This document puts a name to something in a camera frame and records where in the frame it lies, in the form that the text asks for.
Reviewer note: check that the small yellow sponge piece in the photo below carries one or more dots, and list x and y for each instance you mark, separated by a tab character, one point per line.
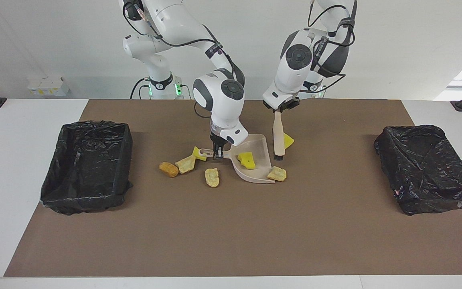
196	153

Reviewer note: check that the open bin with black bag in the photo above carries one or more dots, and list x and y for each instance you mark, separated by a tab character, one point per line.
86	168

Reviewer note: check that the bin wrapped in black bag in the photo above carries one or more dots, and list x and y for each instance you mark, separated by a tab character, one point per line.
427	168

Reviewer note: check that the yellowish beige bread chunk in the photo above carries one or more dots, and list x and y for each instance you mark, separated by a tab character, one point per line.
211	178

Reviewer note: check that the brown table mat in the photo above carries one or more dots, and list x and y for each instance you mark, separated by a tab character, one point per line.
215	249

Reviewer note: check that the brown bread roll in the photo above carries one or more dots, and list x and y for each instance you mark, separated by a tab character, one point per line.
169	169

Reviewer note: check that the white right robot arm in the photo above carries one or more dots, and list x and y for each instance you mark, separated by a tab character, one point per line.
219	96

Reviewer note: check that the silver box with green light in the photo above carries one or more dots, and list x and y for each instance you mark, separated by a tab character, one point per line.
178	86

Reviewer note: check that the yellow and green sponge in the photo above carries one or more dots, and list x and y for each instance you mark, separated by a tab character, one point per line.
247	160

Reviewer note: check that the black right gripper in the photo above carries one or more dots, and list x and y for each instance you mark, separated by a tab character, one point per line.
216	141

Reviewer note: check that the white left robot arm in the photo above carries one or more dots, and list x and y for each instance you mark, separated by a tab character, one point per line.
295	72

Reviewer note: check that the beige hand brush black bristles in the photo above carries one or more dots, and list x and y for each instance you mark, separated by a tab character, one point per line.
279	136

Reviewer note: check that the beige plastic dustpan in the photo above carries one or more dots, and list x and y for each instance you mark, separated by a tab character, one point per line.
260	154

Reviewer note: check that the white box with yellow labels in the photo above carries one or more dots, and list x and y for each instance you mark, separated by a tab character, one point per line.
48	86

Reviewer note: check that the notched yellow sponge piece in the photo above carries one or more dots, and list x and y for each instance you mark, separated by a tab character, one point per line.
289	141

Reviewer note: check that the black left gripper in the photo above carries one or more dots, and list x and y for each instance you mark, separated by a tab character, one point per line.
289	104

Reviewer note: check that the beige orange bread chunk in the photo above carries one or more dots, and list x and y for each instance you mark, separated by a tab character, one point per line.
277	174

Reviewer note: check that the pale beige bread chunk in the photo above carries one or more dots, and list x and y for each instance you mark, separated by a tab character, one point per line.
185	164

